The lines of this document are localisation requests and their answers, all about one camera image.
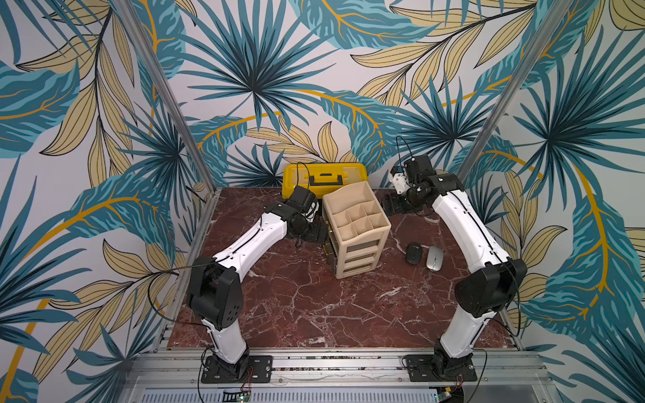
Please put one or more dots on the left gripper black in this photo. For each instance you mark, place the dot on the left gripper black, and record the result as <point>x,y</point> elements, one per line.
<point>315,235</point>

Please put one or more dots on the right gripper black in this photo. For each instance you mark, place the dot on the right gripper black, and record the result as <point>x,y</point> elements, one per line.
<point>398,202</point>

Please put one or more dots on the beige drawer organizer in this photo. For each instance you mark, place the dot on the beige drawer organizer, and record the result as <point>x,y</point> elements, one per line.
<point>358,229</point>

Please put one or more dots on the black computer mouse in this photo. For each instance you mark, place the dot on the black computer mouse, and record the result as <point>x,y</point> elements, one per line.
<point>414,253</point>

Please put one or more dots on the white computer mouse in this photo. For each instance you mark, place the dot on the white computer mouse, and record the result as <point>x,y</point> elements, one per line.
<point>435,258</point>

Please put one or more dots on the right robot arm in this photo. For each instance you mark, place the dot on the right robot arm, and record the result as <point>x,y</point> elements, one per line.
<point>494,278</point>

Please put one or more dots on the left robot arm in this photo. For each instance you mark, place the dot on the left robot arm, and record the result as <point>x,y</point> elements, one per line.
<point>215,294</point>

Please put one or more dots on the yellow black toolbox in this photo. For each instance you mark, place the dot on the yellow black toolbox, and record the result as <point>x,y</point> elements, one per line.
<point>321,178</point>

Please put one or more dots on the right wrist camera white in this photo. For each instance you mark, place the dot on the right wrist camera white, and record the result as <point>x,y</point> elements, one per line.
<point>397,177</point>

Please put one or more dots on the left aluminium corner post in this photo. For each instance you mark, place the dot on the left aluminium corner post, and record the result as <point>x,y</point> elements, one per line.
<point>135,29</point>

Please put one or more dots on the aluminium corner post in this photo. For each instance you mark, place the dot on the aluminium corner post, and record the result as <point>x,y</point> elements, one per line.
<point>135,29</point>
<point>526,63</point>

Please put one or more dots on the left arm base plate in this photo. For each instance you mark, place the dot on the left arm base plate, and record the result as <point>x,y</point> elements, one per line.
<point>254,369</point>

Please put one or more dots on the aluminium front rail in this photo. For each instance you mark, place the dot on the aluminium front rail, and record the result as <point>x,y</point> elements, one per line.
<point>339,375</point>

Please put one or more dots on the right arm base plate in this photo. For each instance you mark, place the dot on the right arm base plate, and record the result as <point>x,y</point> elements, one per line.
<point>436,368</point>

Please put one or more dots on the right aluminium corner post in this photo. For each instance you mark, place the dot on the right aluminium corner post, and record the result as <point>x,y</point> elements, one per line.
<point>526,63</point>

